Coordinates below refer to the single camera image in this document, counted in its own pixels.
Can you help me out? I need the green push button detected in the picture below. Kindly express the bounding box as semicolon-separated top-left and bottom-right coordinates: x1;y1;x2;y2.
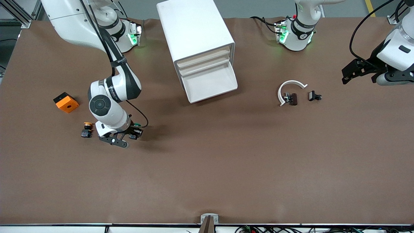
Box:
131;122;143;139

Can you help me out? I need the yellow push button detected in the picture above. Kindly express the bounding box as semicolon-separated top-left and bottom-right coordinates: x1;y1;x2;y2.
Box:
81;122;95;139

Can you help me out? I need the white curved plastic part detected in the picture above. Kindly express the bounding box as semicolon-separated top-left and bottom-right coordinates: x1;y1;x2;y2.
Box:
278;80;308;107

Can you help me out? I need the brown small component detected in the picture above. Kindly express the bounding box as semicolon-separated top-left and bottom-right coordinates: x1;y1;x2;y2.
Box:
283;92;298;106

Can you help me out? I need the orange and black box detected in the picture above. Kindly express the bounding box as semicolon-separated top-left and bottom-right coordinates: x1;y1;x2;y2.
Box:
53;92;80;114

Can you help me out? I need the brown table cover sheet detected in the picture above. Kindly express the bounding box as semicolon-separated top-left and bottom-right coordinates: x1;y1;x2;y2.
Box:
0;17;414;225

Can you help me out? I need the white base connector box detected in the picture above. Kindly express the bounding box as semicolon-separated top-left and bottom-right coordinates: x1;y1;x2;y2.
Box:
274;19;289;44
129;20;143;46

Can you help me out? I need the aluminium frame post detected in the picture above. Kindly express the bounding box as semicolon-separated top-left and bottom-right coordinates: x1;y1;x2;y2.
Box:
387;13;405;25
0;0;44;29

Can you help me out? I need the black base cable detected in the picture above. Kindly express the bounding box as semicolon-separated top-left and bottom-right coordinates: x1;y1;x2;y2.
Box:
250;16;279;34

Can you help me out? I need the grey metal bracket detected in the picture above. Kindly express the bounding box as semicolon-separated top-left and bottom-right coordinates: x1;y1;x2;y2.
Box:
201;214;219;225

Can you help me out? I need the silver table edge rail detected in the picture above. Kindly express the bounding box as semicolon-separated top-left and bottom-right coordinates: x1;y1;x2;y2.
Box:
0;223;414;227

